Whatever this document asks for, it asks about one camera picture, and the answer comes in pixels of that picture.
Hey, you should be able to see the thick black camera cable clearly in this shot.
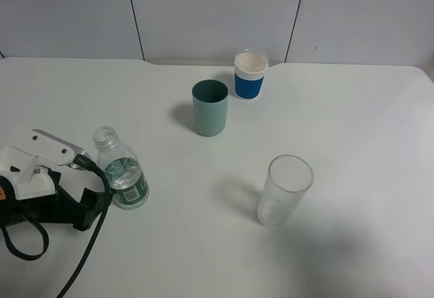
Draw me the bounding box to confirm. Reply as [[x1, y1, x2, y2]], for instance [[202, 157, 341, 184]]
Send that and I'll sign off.
[[56, 154, 112, 298]]

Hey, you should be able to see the teal plastic cup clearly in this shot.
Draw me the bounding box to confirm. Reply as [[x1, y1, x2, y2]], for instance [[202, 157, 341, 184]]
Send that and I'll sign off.
[[192, 79, 229, 136]]

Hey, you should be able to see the blue and white paper cup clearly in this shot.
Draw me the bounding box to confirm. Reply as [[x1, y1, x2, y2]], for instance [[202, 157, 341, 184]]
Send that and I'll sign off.
[[234, 49, 269, 100]]

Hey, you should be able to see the thin black loose cable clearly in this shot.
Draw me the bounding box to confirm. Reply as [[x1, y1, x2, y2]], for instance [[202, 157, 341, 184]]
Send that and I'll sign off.
[[0, 215, 50, 262]]

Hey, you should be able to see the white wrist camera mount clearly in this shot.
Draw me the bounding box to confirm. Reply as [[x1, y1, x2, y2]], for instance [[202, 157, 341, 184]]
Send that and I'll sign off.
[[1, 128, 89, 201]]

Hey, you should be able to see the clear drinking glass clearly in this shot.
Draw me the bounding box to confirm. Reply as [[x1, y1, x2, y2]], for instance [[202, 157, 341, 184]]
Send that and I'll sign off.
[[257, 154, 314, 228]]

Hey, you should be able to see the clear plastic water bottle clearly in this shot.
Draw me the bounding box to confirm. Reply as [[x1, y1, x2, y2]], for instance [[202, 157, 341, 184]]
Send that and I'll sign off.
[[93, 126, 149, 210]]

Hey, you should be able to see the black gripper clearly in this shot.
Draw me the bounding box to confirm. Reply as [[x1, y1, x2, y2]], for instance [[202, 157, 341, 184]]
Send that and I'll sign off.
[[1, 170, 111, 231]]

